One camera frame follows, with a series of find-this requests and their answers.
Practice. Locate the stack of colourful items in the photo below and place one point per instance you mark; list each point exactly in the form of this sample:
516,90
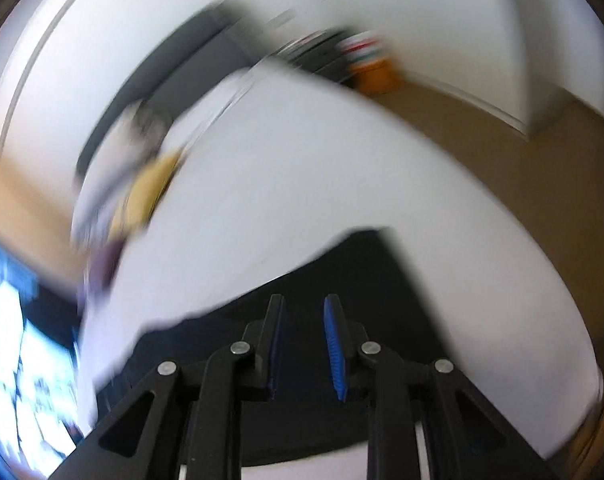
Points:
362,45

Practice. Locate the white bed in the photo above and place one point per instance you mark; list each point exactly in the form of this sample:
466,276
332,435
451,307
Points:
332,170

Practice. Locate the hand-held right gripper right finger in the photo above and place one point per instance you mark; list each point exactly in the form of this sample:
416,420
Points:
335,355

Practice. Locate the grey white cloth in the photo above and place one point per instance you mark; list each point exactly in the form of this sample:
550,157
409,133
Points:
132,125

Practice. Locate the orange box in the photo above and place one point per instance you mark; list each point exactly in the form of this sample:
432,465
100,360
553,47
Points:
377,74

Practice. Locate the blue printed cloth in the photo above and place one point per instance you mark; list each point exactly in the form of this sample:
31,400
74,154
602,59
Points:
17,360

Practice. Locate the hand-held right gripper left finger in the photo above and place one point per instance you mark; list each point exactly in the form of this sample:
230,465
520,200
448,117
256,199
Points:
276,350

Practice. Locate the yellow cloth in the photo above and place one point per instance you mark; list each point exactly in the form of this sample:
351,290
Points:
144,190

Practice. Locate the dark headboard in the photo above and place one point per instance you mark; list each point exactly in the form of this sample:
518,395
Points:
172,60

